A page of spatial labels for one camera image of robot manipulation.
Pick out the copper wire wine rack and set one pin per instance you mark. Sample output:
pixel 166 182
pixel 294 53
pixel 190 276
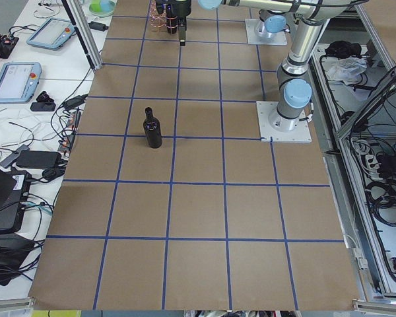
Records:
pixel 159 22

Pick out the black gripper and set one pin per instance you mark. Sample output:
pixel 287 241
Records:
pixel 181 10

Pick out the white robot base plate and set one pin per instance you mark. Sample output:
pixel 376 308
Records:
pixel 270 32
pixel 274 128

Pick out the aluminium frame post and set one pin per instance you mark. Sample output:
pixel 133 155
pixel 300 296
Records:
pixel 78 19

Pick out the blue teach pendant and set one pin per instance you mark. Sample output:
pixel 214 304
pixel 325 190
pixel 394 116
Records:
pixel 18 81
pixel 52 34

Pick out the dark wine bottle in rack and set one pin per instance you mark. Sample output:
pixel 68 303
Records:
pixel 171 20

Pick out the blue teach pendant far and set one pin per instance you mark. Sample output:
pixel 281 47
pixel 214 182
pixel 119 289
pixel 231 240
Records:
pixel 52 34

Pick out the dark glass wine bottle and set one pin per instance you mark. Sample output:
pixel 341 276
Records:
pixel 151 126

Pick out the green plastic bowl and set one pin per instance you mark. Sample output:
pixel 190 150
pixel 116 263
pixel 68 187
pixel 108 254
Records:
pixel 102 8

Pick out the blue teach pendant near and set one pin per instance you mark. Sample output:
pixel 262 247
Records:
pixel 18 81

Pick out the black laptop computer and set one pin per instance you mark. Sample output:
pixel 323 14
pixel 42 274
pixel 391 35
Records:
pixel 14 190

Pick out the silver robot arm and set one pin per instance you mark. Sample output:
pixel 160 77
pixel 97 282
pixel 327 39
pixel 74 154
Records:
pixel 295 92
pixel 265 14

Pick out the black power adapter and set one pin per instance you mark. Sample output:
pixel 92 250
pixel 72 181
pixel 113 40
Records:
pixel 98 26

